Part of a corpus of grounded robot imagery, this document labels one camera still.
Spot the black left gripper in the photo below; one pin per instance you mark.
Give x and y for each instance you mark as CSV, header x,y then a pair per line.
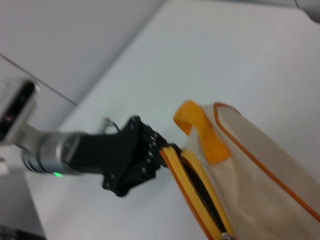
x,y
115,155

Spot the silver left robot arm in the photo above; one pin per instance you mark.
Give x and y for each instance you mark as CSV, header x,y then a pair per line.
x,y
42,152

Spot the beige food bag orange trim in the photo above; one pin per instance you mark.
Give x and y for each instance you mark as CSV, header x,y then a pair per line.
x,y
250,162

